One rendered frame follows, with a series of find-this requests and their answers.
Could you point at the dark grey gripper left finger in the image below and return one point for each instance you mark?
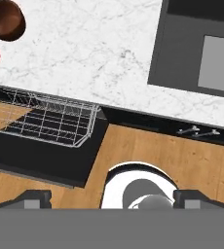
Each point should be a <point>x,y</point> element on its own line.
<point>36,197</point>

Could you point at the dark grey sink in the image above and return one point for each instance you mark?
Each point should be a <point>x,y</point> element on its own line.
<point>179,48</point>

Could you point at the white and black round thing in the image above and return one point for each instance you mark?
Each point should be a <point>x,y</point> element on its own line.
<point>115,189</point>

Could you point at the black cupboard front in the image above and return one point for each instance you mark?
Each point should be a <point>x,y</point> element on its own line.
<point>143,121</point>

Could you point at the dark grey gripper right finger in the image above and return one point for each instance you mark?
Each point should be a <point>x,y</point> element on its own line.
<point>185,196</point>

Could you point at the brown bowl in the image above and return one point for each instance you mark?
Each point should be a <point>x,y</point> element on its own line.
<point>4,20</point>

